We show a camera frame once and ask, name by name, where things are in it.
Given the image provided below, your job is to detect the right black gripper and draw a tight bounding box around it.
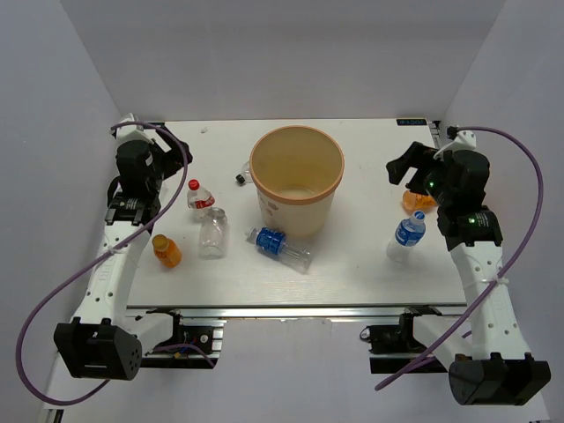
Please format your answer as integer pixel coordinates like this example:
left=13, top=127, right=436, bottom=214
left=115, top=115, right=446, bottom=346
left=385, top=142, right=454, bottom=207

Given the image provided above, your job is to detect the orange juice bottle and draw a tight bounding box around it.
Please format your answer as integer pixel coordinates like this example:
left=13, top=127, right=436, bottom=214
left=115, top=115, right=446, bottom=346
left=152, top=234, right=182, bottom=268
left=402, top=190, right=436, bottom=212

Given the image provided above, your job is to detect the red cap labelled bottle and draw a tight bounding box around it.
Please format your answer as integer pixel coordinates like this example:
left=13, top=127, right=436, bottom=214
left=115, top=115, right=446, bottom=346
left=187, top=179, right=215, bottom=221

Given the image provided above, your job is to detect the blue label bottle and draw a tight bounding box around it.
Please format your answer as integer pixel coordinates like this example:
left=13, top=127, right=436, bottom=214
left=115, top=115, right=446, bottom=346
left=246, top=226, right=313, bottom=274
left=386, top=210, right=427, bottom=263

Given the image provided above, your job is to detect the clear bottle black cap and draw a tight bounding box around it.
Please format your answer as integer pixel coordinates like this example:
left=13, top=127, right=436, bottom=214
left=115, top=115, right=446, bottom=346
left=235, top=161, right=253, bottom=186

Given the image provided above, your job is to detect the clear capless bottle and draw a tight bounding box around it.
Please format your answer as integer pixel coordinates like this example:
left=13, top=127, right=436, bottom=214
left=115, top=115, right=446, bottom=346
left=198, top=207, right=228, bottom=259

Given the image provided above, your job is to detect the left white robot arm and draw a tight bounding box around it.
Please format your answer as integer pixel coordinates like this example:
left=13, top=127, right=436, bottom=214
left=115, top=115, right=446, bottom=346
left=54, top=122, right=192, bottom=381

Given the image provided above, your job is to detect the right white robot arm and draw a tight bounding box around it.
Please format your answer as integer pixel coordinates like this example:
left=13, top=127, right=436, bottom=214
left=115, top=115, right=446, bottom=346
left=376, top=142, right=551, bottom=406

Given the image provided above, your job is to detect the beige plastic bin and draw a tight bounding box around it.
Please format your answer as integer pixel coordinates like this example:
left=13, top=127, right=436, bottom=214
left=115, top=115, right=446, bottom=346
left=249, top=125, right=345, bottom=237

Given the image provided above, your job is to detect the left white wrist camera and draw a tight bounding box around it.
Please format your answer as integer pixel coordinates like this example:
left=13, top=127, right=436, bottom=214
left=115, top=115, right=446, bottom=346
left=109, top=113, right=152, bottom=144

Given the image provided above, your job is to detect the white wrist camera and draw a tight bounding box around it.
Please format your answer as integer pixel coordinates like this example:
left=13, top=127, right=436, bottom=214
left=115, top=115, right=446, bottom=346
left=109, top=113, right=152, bottom=144
left=434, top=126, right=477, bottom=160

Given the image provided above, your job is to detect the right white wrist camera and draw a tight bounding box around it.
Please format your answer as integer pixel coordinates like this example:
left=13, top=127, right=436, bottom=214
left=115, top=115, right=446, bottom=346
left=434, top=126, right=477, bottom=160

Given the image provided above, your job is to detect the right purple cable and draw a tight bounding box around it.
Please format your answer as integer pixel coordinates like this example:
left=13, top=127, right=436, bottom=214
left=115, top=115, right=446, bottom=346
left=374, top=126, right=545, bottom=391

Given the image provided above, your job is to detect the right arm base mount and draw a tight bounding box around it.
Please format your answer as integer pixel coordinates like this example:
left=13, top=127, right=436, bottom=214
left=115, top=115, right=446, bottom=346
left=359, top=306, right=442, bottom=375

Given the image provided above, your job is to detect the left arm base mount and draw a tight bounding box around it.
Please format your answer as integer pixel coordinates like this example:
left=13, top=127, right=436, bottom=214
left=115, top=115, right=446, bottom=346
left=120, top=308, right=223, bottom=369

